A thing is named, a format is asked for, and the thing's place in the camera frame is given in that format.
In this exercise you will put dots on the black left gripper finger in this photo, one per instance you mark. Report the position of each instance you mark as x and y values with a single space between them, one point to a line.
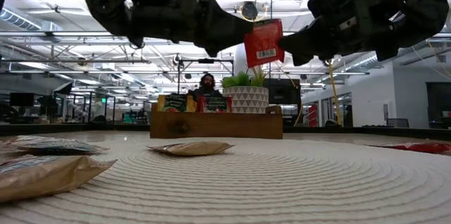
222 26
215 49

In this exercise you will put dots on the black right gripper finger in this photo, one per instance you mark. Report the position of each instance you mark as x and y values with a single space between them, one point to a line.
303 60
313 39

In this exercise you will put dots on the red tea packet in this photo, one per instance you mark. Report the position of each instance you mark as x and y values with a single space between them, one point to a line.
419 147
264 41
214 105

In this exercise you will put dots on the orange tea packet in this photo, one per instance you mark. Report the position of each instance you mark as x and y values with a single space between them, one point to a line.
176 103

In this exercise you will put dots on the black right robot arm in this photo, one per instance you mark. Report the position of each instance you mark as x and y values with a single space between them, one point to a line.
430 12

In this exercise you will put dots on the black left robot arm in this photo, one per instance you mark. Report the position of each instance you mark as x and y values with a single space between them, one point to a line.
102 2

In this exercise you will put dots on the brown tea packet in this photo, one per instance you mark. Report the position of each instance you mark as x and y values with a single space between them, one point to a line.
46 178
53 145
194 148

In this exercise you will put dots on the round black hanging fixture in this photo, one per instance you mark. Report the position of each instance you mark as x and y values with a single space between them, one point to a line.
249 10

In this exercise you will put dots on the person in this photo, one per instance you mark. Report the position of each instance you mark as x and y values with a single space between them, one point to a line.
207 83

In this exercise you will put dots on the red cabinet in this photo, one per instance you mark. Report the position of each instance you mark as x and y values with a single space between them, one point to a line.
312 115

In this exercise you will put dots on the succulent in patterned grey pot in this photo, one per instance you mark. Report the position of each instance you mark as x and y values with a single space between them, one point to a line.
246 99

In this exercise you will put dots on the wooden three-compartment tray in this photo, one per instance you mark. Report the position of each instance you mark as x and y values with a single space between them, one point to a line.
218 125

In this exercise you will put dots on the white round woven placemat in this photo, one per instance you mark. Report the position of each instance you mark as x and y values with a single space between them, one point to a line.
264 181

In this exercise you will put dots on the black monitor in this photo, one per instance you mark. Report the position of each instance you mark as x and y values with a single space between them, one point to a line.
21 99

